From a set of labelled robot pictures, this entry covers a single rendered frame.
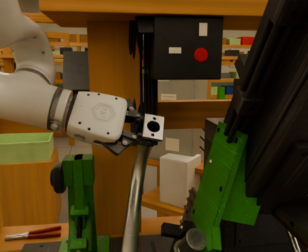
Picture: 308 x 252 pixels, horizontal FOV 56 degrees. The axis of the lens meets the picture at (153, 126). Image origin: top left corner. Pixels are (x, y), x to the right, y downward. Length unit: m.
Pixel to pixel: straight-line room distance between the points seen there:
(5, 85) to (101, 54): 0.32
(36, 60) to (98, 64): 0.24
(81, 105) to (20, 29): 0.16
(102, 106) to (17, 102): 0.15
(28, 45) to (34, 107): 0.12
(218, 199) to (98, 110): 0.27
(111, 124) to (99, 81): 0.29
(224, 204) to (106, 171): 0.44
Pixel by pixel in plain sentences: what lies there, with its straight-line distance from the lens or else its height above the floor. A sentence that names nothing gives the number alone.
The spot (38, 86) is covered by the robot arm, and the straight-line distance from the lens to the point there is 0.57.
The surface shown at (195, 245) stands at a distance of 0.54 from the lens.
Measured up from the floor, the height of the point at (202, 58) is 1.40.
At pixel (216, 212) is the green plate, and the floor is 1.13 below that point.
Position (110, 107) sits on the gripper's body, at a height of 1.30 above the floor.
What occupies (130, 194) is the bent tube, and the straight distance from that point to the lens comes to 0.64.
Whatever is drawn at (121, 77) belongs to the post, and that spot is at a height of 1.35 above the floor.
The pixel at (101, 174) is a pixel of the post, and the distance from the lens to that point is 0.87.
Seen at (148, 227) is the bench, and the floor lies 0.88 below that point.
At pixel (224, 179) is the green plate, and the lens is 0.52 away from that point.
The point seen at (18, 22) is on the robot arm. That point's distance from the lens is 0.49.
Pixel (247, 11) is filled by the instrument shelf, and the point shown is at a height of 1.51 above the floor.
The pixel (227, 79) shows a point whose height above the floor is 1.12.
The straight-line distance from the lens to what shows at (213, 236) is 0.53.
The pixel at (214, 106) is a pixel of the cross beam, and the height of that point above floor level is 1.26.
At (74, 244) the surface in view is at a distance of 0.72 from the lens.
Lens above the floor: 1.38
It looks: 11 degrees down
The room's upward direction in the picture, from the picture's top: straight up
